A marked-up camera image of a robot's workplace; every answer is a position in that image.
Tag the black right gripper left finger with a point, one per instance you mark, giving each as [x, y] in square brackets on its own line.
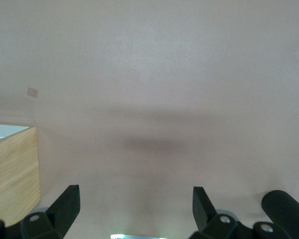
[62, 211]

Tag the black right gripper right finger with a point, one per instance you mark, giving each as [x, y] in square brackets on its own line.
[204, 214]

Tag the wooden drawer cabinet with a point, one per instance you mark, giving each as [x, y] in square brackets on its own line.
[12, 174]

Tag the small brown tape piece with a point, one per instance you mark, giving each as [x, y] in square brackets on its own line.
[32, 92]

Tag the brown table cover mat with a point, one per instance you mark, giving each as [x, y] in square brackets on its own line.
[149, 74]

